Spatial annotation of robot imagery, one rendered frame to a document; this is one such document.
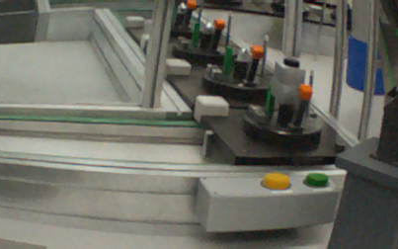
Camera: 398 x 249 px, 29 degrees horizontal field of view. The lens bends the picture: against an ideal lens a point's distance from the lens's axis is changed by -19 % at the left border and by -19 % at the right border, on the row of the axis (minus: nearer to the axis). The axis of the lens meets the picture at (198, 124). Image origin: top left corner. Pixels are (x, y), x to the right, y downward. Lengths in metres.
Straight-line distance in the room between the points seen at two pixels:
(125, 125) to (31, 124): 0.19
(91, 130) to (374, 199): 0.61
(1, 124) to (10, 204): 0.27
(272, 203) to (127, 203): 0.20
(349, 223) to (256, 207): 0.18
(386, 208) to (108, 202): 0.44
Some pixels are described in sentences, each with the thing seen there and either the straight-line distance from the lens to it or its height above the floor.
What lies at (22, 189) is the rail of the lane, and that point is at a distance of 1.26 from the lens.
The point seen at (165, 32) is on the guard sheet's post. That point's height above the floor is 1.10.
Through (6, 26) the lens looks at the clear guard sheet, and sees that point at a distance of 1.51.
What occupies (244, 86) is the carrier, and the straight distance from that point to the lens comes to 1.67.
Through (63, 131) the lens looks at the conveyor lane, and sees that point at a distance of 1.51.
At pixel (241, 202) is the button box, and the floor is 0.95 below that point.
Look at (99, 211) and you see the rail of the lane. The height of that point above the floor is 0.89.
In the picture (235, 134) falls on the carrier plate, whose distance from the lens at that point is 1.46.
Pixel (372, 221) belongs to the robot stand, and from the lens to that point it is 1.13.
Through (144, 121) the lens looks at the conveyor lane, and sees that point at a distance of 1.55.
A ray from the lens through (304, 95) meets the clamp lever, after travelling 1.40.
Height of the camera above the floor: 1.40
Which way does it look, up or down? 17 degrees down
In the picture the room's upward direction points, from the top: 7 degrees clockwise
